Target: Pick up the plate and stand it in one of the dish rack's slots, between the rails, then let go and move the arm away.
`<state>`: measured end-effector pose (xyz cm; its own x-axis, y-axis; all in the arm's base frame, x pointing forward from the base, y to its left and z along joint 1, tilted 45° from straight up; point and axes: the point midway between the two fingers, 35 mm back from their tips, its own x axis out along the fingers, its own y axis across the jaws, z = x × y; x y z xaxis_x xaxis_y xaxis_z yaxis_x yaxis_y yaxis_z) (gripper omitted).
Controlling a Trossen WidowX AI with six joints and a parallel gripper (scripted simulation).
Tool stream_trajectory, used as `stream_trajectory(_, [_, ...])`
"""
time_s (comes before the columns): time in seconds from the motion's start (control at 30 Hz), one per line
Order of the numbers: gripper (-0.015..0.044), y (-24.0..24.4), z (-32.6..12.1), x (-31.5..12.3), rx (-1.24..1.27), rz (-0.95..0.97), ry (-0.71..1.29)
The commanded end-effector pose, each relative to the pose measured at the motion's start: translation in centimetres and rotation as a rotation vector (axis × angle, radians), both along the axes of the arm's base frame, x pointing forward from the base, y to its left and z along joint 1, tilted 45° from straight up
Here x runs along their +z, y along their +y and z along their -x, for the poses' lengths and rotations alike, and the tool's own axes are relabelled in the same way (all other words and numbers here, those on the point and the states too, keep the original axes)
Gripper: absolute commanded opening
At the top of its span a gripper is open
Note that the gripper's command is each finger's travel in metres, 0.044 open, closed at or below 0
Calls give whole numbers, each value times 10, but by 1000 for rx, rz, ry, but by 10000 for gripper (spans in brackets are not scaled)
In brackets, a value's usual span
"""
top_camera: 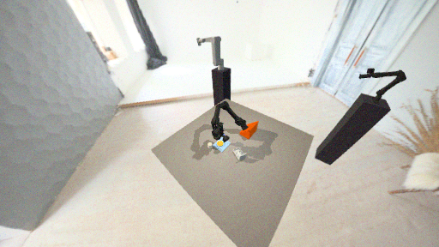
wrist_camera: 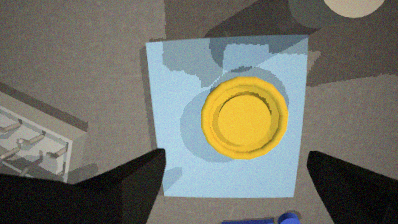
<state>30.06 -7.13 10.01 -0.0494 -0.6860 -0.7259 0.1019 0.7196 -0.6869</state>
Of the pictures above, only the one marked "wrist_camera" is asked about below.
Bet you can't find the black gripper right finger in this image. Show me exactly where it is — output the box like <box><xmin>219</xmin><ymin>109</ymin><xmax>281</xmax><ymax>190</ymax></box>
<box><xmin>307</xmin><ymin>151</ymin><xmax>398</xmax><ymax>224</ymax></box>

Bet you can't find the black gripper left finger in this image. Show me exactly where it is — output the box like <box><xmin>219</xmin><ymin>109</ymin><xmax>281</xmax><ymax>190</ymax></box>
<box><xmin>0</xmin><ymin>148</ymin><xmax>166</xmax><ymax>224</ymax></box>

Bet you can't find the light blue flat mat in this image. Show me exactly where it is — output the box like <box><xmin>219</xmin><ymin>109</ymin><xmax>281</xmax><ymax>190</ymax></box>
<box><xmin>146</xmin><ymin>34</ymin><xmax>309</xmax><ymax>198</ymax></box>

